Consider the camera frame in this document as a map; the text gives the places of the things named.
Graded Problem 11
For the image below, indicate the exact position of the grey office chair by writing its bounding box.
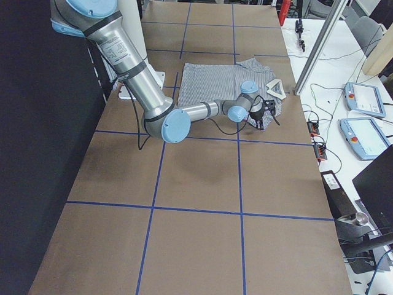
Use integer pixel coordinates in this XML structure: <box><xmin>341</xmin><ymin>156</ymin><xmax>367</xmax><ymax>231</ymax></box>
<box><xmin>351</xmin><ymin>16</ymin><xmax>387</xmax><ymax>57</ymax></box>

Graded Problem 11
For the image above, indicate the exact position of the silver metal cup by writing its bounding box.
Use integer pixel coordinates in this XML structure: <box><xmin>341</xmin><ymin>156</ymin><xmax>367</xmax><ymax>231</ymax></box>
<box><xmin>353</xmin><ymin>212</ymin><xmax>369</xmax><ymax>226</ymax></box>

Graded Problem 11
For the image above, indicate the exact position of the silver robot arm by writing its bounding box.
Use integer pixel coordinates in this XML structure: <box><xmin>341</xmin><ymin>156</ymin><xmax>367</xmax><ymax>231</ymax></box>
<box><xmin>50</xmin><ymin>1</ymin><xmax>267</xmax><ymax>143</ymax></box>

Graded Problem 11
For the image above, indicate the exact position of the black orange power strip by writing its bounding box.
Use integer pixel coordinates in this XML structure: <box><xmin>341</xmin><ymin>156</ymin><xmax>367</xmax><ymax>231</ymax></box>
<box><xmin>306</xmin><ymin>120</ymin><xmax>327</xmax><ymax>163</ymax></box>

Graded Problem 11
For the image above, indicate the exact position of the aluminium frame post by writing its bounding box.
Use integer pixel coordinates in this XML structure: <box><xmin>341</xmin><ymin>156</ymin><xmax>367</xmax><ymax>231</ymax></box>
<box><xmin>294</xmin><ymin>0</ymin><xmax>347</xmax><ymax>95</ymax></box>

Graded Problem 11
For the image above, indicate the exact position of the navy white striped polo shirt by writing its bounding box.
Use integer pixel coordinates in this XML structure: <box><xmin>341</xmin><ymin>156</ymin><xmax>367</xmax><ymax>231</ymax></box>
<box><xmin>177</xmin><ymin>58</ymin><xmax>282</xmax><ymax>129</ymax></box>

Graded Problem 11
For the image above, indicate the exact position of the blue teach pendant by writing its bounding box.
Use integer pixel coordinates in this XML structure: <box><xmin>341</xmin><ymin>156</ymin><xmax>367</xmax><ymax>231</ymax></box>
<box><xmin>344</xmin><ymin>82</ymin><xmax>386</xmax><ymax>119</ymax></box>
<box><xmin>339</xmin><ymin>117</ymin><xmax>391</xmax><ymax>160</ymax></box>

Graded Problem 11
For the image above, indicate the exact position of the upper blue teach pendant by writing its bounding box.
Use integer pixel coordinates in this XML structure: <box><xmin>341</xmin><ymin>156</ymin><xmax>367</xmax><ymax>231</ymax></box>
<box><xmin>344</xmin><ymin>82</ymin><xmax>386</xmax><ymax>119</ymax></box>

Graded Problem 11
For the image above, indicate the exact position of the lower blue teach pendant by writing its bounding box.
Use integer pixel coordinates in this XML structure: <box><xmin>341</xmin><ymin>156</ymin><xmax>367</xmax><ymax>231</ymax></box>
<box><xmin>339</xmin><ymin>117</ymin><xmax>391</xmax><ymax>160</ymax></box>

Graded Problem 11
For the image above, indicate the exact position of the black tripod selfie stick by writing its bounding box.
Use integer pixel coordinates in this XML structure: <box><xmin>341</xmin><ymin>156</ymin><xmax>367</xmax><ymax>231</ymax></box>
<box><xmin>295</xmin><ymin>0</ymin><xmax>305</xmax><ymax>52</ymax></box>

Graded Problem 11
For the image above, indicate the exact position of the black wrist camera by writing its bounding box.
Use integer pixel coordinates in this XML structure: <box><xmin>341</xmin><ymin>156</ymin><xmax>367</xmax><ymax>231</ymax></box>
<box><xmin>263</xmin><ymin>99</ymin><xmax>276</xmax><ymax>117</ymax></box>

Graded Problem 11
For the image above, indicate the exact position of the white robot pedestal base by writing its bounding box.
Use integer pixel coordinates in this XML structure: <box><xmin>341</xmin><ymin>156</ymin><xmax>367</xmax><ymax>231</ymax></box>
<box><xmin>117</xmin><ymin>0</ymin><xmax>165</xmax><ymax>89</ymax></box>

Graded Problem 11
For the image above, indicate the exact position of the black computer box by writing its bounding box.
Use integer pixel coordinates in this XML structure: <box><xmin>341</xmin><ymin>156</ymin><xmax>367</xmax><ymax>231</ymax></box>
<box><xmin>321</xmin><ymin>170</ymin><xmax>357</xmax><ymax>219</ymax></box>

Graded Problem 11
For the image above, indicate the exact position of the black monitor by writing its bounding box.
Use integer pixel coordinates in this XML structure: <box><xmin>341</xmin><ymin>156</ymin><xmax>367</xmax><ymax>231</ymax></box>
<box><xmin>352</xmin><ymin>147</ymin><xmax>392</xmax><ymax>233</ymax></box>

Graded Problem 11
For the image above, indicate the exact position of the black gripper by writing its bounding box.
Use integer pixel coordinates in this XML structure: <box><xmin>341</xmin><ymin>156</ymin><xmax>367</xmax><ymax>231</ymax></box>
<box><xmin>250</xmin><ymin>103</ymin><xmax>265</xmax><ymax>130</ymax></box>

